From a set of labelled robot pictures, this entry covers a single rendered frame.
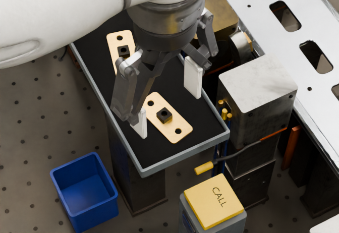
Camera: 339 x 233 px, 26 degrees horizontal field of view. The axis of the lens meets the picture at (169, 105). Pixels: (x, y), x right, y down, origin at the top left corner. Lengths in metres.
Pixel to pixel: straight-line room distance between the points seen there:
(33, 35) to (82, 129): 0.92
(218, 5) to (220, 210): 0.42
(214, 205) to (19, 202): 0.62
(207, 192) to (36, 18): 0.42
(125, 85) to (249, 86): 0.30
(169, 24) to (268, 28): 0.57
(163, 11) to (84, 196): 0.78
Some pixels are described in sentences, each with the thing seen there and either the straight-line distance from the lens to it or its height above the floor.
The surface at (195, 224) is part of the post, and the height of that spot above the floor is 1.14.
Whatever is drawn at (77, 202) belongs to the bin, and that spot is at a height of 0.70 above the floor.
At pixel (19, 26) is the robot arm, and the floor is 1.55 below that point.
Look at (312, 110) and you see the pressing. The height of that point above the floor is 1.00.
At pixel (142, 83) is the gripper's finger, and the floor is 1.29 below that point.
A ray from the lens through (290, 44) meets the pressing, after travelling 1.33.
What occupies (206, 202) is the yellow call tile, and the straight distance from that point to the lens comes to 0.98.
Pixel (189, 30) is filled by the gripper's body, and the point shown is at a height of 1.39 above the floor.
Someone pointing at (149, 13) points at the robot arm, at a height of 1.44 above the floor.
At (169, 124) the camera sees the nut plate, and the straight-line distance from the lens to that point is 1.03.
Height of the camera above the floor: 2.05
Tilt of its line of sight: 58 degrees down
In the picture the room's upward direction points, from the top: straight up
